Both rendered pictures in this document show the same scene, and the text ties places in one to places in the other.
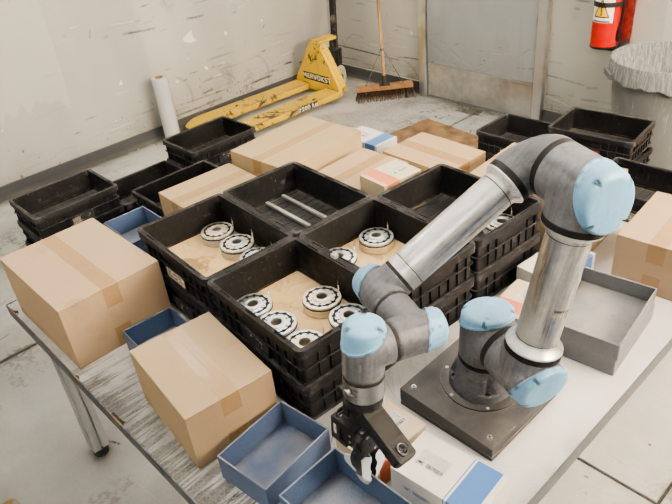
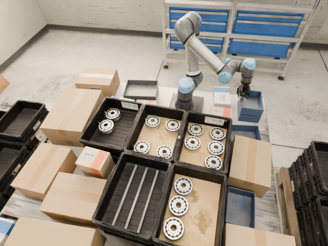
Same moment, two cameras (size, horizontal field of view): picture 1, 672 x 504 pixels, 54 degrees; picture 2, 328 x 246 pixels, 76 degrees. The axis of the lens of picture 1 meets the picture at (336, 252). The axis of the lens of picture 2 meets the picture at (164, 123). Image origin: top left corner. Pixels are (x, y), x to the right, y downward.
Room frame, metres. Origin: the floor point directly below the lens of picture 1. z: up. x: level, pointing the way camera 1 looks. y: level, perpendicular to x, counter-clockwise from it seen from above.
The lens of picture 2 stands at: (1.94, 0.56, 1.98)
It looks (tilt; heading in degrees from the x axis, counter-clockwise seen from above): 51 degrees down; 235
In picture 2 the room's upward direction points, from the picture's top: 3 degrees counter-clockwise
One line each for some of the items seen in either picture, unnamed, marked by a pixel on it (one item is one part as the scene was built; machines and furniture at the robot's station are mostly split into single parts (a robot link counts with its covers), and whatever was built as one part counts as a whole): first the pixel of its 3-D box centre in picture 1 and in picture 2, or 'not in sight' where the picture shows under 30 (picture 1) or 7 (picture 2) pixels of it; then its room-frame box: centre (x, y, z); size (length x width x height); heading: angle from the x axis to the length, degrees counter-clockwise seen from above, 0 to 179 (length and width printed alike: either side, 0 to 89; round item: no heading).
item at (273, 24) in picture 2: not in sight; (262, 35); (-0.46, -0.70, 0.60); 0.72 x 0.03 x 0.56; 131
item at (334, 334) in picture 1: (298, 291); (204, 139); (1.34, 0.10, 0.92); 0.40 x 0.30 x 0.02; 37
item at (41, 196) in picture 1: (77, 234); not in sight; (2.74, 1.20, 0.37); 0.40 x 0.30 x 0.45; 131
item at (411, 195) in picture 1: (457, 216); (114, 126); (1.70, -0.37, 0.87); 0.40 x 0.30 x 0.11; 37
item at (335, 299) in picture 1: (321, 297); (192, 142); (1.38, 0.05, 0.86); 0.10 x 0.10 x 0.01
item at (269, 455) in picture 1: (275, 452); (244, 136); (1.00, 0.18, 0.73); 0.20 x 0.15 x 0.07; 137
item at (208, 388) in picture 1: (204, 384); (247, 165); (1.19, 0.35, 0.78); 0.30 x 0.22 x 0.16; 34
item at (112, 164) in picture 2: not in sight; (98, 166); (1.93, -0.21, 0.81); 0.16 x 0.12 x 0.07; 123
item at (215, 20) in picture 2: not in sight; (196, 31); (0.06, -1.31, 0.60); 0.72 x 0.03 x 0.56; 131
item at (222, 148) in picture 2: (276, 323); (215, 147); (1.30, 0.17, 0.86); 0.10 x 0.10 x 0.01
